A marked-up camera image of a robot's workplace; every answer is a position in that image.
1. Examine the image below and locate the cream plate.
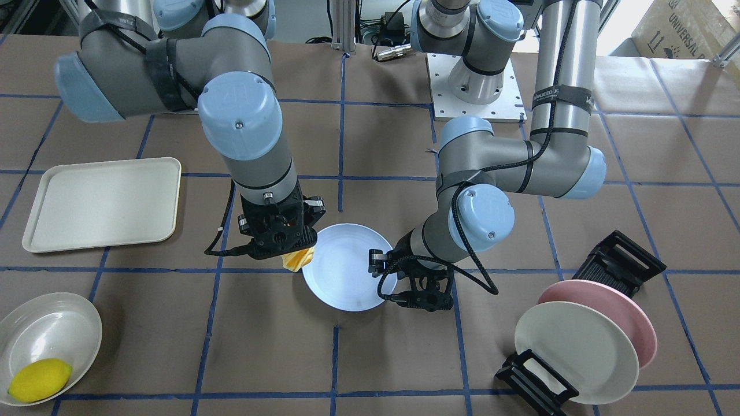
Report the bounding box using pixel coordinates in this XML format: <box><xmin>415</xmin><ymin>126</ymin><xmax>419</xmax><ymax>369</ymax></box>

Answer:
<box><xmin>515</xmin><ymin>301</ymin><xmax>639</xmax><ymax>405</ymax></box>

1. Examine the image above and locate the cardboard box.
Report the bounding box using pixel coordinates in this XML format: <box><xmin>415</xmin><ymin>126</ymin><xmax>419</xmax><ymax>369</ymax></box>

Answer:
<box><xmin>631</xmin><ymin>1</ymin><xmax>739</xmax><ymax>59</ymax></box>

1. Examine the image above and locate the yellow lemon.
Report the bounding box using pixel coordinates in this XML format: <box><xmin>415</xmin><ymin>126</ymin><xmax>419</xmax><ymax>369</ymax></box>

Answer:
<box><xmin>8</xmin><ymin>358</ymin><xmax>72</xmax><ymax>403</ymax></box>

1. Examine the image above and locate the striped orange bread roll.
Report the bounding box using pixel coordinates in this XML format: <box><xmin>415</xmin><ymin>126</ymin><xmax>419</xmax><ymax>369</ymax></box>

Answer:
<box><xmin>280</xmin><ymin>247</ymin><xmax>315</xmax><ymax>272</ymax></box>

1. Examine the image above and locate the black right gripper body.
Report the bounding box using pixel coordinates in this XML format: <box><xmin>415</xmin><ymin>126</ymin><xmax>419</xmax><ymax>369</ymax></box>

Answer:
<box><xmin>237</xmin><ymin>185</ymin><xmax>325</xmax><ymax>260</ymax></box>

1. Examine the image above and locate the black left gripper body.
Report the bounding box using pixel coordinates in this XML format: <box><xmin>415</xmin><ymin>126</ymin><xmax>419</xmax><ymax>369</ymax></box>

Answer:
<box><xmin>368</xmin><ymin>248</ymin><xmax>455</xmax><ymax>313</ymax></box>

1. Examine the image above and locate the silver cable connector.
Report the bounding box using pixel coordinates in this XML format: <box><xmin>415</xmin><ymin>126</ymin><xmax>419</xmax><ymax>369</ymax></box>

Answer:
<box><xmin>373</xmin><ymin>44</ymin><xmax>416</xmax><ymax>62</ymax></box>

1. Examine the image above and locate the black power adapter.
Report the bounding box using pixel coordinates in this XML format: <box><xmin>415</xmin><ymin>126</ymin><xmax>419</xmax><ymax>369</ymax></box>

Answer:
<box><xmin>382</xmin><ymin>12</ymin><xmax>405</xmax><ymax>35</ymax></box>

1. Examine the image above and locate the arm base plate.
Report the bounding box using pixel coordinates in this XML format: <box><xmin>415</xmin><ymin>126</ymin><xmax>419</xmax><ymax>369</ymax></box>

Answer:
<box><xmin>427</xmin><ymin>54</ymin><xmax>527</xmax><ymax>123</ymax></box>

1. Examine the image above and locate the white rectangular tray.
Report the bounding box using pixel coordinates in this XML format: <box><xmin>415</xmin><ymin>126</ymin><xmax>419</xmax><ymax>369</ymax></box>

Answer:
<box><xmin>22</xmin><ymin>157</ymin><xmax>182</xmax><ymax>253</ymax></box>

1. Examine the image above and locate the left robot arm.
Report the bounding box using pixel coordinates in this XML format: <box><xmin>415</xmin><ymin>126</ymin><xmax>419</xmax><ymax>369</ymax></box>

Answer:
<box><xmin>368</xmin><ymin>1</ymin><xmax>607</xmax><ymax>311</ymax></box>

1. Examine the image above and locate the blue plate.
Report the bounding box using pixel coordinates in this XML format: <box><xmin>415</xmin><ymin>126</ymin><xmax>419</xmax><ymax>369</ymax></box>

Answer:
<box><xmin>302</xmin><ymin>224</ymin><xmax>391</xmax><ymax>311</ymax></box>

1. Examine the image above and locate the white round plate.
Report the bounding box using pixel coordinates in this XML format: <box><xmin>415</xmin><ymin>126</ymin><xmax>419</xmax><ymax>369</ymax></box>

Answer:
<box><xmin>1</xmin><ymin>292</ymin><xmax>103</xmax><ymax>407</ymax></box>

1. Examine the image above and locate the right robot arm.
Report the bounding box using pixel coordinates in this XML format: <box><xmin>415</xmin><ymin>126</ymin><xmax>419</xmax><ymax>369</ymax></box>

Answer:
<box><xmin>54</xmin><ymin>1</ymin><xmax>325</xmax><ymax>260</ymax></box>

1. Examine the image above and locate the pink plate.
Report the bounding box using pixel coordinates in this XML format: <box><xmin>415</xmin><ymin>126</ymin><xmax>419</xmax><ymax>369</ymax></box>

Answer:
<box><xmin>537</xmin><ymin>279</ymin><xmax>658</xmax><ymax>369</ymax></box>

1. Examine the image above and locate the aluminium frame post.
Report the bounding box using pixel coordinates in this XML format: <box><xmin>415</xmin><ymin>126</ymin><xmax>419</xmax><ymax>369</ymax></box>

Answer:
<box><xmin>330</xmin><ymin>0</ymin><xmax>357</xmax><ymax>55</ymax></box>

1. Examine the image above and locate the black dish rack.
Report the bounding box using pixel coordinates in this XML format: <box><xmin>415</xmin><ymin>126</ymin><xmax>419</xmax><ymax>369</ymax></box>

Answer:
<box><xmin>496</xmin><ymin>230</ymin><xmax>666</xmax><ymax>415</ymax></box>

